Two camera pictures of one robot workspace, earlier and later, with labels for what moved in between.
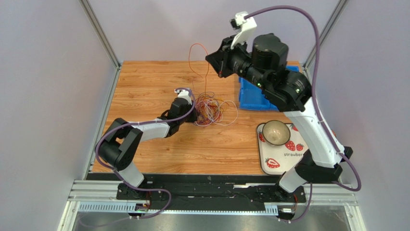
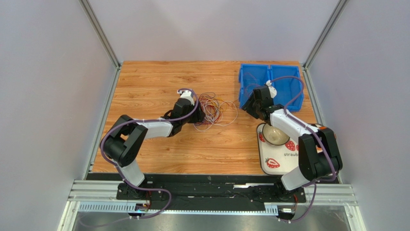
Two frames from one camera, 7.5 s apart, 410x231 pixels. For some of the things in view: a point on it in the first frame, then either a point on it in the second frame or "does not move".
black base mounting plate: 209,191 does not move
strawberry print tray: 276,160 does not move
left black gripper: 194,116 does not move
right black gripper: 221,59 -> 249,104
